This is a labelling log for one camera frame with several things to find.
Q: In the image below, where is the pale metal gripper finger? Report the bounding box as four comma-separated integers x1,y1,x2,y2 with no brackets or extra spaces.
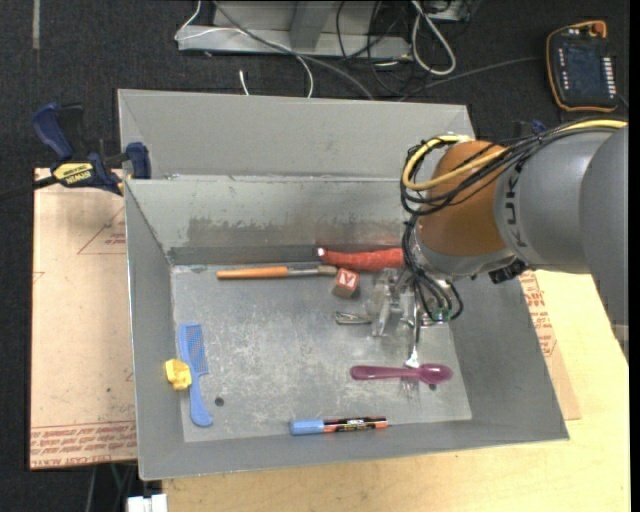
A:
373,269,400,304
370,299,403,338

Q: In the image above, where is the red-orange long toy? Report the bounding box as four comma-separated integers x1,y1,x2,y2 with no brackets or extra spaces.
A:
315,245,405,273

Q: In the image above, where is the wooden letter block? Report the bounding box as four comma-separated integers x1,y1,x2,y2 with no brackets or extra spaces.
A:
331,267,361,300

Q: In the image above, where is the clear plastic fork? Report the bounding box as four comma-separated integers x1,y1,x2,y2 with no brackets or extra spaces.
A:
398,349,422,399

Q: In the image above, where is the purple plastic spoon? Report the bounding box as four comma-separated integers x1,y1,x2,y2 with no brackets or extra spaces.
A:
349,363,454,386

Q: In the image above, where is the grey metal bin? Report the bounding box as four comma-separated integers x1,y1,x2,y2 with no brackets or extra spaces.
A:
117,88,571,482

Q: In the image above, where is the marker with blue cap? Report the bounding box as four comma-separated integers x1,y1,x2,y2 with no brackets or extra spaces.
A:
289,416,390,437

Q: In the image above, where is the blue comb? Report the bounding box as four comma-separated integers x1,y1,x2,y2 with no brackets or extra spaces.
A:
178,322,215,428

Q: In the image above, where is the small yellow plastic piece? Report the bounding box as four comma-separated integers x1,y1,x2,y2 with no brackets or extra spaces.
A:
164,358,193,392

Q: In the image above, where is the brown cardboard board red print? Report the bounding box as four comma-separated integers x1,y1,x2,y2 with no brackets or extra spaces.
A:
27,167,584,471

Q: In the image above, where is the black cylinder on white bracket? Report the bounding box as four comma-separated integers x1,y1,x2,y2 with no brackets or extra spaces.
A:
488,257,527,285

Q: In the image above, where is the orange-handled metal tool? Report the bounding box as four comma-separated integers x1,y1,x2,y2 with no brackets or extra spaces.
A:
215,264,339,281

